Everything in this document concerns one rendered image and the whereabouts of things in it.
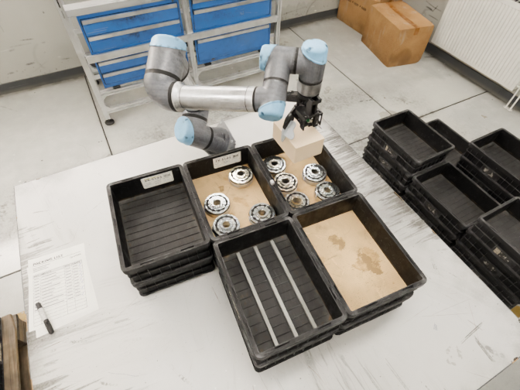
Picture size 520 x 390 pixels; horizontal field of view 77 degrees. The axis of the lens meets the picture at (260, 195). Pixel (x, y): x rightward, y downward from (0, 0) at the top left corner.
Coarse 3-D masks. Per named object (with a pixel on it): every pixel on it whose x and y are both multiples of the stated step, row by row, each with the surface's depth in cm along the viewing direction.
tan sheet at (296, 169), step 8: (288, 160) 150; (304, 160) 151; (312, 160) 151; (288, 168) 147; (296, 168) 148; (296, 176) 144; (304, 184) 142; (304, 192) 139; (312, 192) 139; (312, 200) 136
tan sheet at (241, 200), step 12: (204, 180) 142; (216, 180) 142; (228, 180) 142; (204, 192) 138; (216, 192) 138; (228, 192) 138; (240, 192) 138; (252, 192) 139; (240, 204) 134; (252, 204) 135; (240, 216) 131
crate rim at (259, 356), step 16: (272, 224) 117; (224, 240) 113; (304, 240) 113; (224, 272) 105; (320, 272) 106; (240, 304) 99; (336, 304) 100; (336, 320) 97; (304, 336) 94; (256, 352) 91; (272, 352) 91
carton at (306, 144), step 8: (280, 120) 123; (296, 120) 123; (280, 128) 120; (296, 128) 120; (304, 128) 120; (312, 128) 120; (272, 136) 128; (280, 136) 121; (296, 136) 117; (304, 136) 117; (312, 136) 118; (320, 136) 118; (280, 144) 124; (288, 144) 118; (296, 144) 115; (304, 144) 115; (312, 144) 116; (320, 144) 119; (288, 152) 120; (296, 152) 116; (304, 152) 118; (312, 152) 120; (320, 152) 123; (296, 160) 119
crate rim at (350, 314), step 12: (324, 204) 123; (300, 228) 116; (384, 228) 117; (396, 240) 114; (312, 252) 111; (420, 276) 106; (336, 288) 103; (408, 288) 105; (384, 300) 101; (348, 312) 98; (360, 312) 99
